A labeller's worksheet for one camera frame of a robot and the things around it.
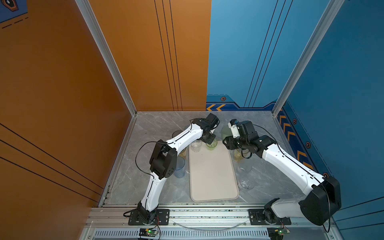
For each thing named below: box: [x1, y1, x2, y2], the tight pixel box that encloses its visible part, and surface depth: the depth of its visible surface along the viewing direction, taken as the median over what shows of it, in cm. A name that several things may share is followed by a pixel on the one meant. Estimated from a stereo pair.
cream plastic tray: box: [189, 140, 240, 202], surface depth 91 cm
